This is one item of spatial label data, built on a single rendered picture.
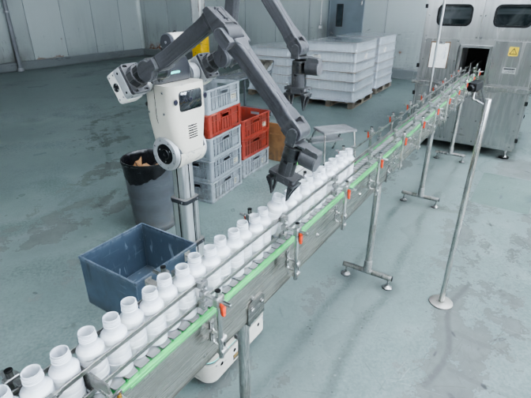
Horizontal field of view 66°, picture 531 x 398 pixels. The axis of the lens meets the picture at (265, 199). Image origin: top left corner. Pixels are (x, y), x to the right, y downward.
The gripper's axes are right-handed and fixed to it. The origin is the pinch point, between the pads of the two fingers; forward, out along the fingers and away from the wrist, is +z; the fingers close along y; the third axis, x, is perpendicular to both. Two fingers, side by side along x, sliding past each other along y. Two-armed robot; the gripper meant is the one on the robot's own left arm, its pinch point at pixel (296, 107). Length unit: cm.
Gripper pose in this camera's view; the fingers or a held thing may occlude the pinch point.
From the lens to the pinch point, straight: 184.5
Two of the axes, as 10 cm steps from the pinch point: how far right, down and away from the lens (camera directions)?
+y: -8.4, -2.4, 4.9
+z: -0.1, 9.0, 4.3
